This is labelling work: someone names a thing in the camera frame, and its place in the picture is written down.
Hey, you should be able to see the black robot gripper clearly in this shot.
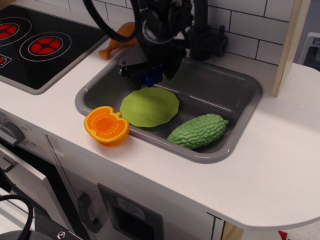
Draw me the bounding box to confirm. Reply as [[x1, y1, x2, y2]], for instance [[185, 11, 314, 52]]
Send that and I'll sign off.
[[118, 36, 187, 90]]

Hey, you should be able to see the blue toy blueberries cluster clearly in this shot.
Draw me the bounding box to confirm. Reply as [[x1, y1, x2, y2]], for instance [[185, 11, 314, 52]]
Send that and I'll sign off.
[[142, 65, 164, 87]]

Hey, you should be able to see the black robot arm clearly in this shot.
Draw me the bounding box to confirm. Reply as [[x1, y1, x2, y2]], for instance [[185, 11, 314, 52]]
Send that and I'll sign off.
[[118, 0, 193, 90]]

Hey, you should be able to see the green toy plate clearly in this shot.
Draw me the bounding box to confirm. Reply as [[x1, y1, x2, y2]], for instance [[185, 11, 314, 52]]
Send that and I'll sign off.
[[120, 87, 180, 128]]

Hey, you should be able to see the grey toy sink basin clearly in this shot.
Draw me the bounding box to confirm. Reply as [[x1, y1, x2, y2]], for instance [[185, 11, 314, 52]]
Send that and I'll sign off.
[[75, 55, 262, 164]]

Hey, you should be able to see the brown toy chicken drumstick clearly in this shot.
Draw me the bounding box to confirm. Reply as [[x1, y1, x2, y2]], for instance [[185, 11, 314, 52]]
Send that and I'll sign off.
[[98, 21, 137, 60]]

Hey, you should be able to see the black toy faucet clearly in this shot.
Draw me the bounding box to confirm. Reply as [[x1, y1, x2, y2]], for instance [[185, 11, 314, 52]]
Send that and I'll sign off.
[[187, 0, 228, 61]]

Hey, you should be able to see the orange toy pumpkin half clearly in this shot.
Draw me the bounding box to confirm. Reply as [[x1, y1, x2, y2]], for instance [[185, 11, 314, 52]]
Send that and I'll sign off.
[[84, 106, 130, 147]]

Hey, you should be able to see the green toy bitter melon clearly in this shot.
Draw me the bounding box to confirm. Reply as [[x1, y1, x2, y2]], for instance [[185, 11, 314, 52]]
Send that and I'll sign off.
[[167, 113, 229, 150]]

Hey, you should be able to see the black toy stovetop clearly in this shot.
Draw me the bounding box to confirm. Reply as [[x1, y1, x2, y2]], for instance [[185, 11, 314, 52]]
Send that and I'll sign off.
[[0, 4, 107, 95]]

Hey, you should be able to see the grey dishwasher panel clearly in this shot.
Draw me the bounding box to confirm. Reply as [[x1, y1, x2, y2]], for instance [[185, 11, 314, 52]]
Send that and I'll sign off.
[[97, 183, 164, 240]]

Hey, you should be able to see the grey oven knob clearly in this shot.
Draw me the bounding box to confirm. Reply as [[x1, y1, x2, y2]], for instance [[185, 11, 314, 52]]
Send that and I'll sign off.
[[0, 122, 25, 147]]

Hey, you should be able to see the wooden side panel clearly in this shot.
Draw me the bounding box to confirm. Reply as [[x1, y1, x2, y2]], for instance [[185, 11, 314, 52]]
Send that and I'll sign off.
[[271, 0, 311, 98]]

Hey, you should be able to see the grey cabinet door handle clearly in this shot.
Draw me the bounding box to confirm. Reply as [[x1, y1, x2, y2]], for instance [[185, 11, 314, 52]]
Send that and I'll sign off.
[[77, 192, 102, 234]]

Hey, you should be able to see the black braided foreground cable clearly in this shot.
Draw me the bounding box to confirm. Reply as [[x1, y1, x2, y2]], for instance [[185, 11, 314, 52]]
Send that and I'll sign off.
[[0, 194, 35, 240]]

